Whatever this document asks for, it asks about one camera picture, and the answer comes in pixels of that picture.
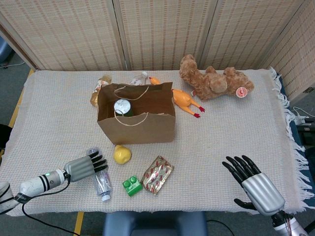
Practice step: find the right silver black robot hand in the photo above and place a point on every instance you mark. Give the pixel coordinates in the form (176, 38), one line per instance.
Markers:
(264, 194)

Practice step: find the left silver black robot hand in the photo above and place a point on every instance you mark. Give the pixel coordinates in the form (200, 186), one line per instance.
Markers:
(78, 169)

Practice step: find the transparent water bottle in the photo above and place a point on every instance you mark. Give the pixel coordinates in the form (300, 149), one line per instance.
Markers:
(102, 184)

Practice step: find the green toy block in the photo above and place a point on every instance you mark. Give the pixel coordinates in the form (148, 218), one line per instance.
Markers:
(133, 188)

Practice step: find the green chips can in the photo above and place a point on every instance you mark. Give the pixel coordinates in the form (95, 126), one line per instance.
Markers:
(122, 106)

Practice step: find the red gold snack packet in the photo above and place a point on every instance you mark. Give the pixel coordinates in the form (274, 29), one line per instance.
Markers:
(157, 175)

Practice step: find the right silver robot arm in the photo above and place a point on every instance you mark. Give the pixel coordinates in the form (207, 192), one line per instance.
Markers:
(288, 227)

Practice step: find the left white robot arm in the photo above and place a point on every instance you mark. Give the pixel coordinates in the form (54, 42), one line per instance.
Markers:
(34, 184)

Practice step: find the amber tea bottle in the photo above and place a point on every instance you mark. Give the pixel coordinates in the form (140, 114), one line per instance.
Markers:
(94, 98)

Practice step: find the brown paper bag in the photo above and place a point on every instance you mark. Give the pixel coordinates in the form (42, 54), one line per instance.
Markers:
(147, 130)

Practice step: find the clear bottle white cap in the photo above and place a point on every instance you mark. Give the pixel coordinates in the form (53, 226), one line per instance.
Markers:
(137, 79)

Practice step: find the white woven tablecloth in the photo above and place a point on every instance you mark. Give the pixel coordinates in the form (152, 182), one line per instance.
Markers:
(221, 137)

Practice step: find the black box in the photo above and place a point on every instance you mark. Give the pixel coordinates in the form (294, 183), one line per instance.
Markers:
(307, 135)

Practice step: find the white power strip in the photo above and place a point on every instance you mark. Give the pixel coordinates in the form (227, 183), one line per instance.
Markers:
(299, 120)

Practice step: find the blue chair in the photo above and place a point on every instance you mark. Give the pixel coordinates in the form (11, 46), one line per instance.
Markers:
(152, 223)

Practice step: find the brown teddy bear plush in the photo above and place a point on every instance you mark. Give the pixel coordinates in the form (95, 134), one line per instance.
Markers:
(209, 83)

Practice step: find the yellow rubber chicken toy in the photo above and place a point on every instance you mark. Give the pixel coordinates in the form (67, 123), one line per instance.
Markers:
(182, 98)

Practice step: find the beige folding screen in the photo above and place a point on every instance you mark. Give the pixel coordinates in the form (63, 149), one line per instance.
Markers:
(160, 32)

